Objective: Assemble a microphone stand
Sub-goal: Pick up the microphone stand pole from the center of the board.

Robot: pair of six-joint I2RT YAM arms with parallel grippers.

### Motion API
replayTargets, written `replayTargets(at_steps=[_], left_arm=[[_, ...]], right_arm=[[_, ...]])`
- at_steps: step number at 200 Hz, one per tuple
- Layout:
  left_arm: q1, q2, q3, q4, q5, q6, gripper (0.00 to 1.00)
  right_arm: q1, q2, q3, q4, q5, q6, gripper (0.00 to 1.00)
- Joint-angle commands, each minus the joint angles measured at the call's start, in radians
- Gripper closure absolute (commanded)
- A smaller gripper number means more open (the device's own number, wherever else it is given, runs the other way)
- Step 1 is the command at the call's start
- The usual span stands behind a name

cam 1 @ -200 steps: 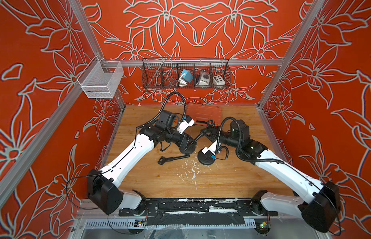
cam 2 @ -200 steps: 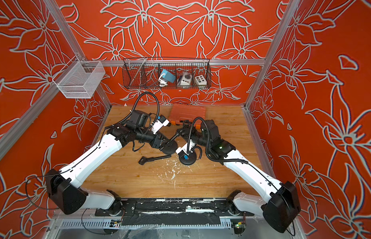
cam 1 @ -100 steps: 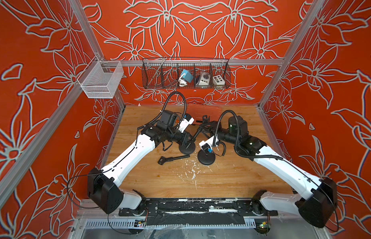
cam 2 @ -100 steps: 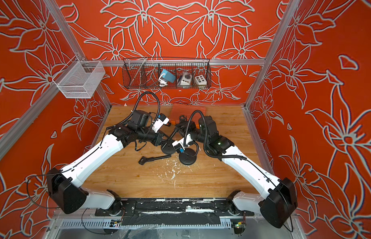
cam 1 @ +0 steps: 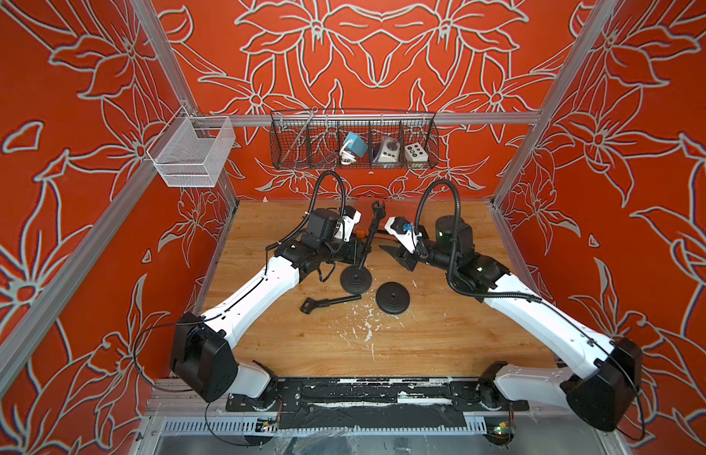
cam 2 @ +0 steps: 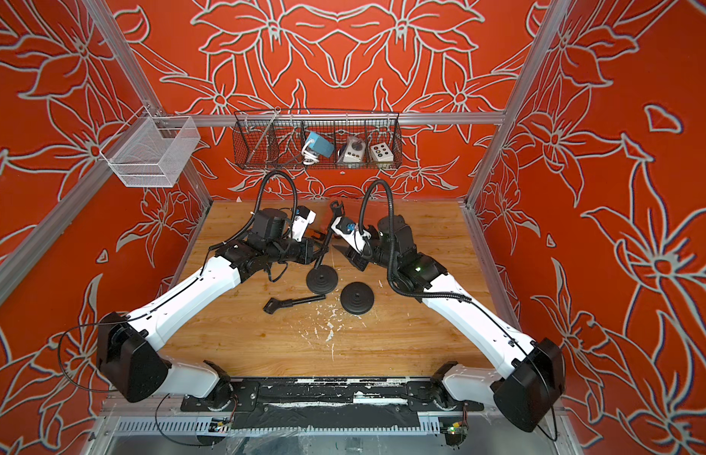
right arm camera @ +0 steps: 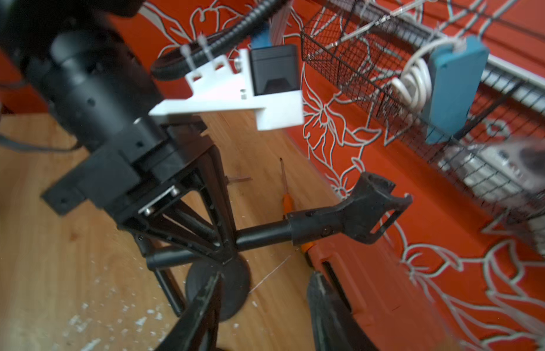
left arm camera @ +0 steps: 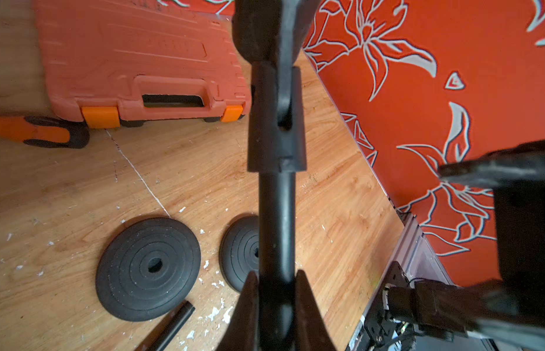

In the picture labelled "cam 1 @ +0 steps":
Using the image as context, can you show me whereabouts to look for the black microphone stand pole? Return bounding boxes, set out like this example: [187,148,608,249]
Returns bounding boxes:
[357,200,386,270]

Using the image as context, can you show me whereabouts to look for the black round stand base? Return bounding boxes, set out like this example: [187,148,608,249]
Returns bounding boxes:
[376,282,411,316]

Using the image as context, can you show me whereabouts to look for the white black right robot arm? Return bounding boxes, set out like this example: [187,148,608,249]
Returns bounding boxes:
[384,215,643,431]

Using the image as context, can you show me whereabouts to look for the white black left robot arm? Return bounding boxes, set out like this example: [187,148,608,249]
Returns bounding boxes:
[170,206,364,403]

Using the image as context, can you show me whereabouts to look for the orange plastic tool case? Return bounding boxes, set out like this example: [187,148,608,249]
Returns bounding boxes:
[352,198,419,240]

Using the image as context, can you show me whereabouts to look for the white box with buttons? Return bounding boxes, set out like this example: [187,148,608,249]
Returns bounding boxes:
[404,142,429,170]

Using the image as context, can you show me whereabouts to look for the white box with dial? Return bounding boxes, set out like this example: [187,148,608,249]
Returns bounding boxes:
[373,136,402,169]

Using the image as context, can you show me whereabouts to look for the blue white device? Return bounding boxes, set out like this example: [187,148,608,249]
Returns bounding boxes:
[339,132,368,165]

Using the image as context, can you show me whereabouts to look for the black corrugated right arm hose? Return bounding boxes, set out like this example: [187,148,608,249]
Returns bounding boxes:
[414,179,544,303]

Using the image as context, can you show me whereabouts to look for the black wire wall basket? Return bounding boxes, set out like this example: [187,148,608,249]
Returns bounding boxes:
[270,108,441,171]

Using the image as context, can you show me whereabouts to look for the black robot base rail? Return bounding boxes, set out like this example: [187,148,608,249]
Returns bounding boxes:
[226,377,530,429]

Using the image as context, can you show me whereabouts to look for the clear plastic wall bin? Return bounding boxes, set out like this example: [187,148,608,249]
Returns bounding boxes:
[146,107,237,189]

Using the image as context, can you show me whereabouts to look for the white slotted cable duct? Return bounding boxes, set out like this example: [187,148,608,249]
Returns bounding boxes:
[160,416,488,438]

